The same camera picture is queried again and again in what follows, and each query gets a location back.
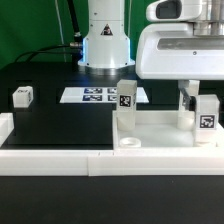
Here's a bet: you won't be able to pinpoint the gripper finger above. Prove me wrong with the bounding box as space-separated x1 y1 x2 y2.
178 80 194 110

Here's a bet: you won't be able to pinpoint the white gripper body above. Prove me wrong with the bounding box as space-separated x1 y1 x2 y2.
136 0 224 80

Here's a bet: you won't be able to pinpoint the white square table top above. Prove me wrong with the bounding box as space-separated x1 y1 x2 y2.
112 110 224 149

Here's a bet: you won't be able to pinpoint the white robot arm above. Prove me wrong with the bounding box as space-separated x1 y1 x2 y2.
79 0 224 112

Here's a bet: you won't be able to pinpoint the white U-shaped fence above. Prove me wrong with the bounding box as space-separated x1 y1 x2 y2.
0 113 224 176

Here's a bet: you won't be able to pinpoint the white sheet with markers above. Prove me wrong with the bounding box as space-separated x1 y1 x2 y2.
59 86 150 104

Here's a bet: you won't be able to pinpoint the black cables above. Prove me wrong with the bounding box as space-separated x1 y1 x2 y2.
13 0 84 64

